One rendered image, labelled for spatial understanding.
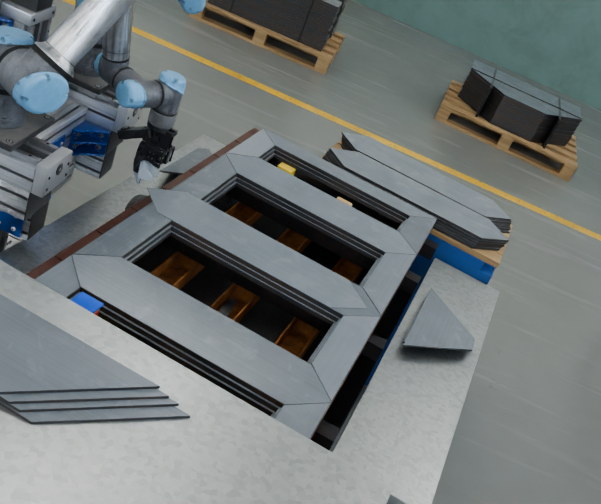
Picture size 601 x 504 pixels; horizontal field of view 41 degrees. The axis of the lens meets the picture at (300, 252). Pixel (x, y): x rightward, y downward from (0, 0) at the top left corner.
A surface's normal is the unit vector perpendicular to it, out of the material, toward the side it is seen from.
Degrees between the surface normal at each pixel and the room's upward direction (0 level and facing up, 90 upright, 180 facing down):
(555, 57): 90
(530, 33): 90
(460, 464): 0
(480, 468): 0
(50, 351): 0
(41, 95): 96
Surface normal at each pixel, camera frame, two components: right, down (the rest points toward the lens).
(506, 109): -0.28, 0.43
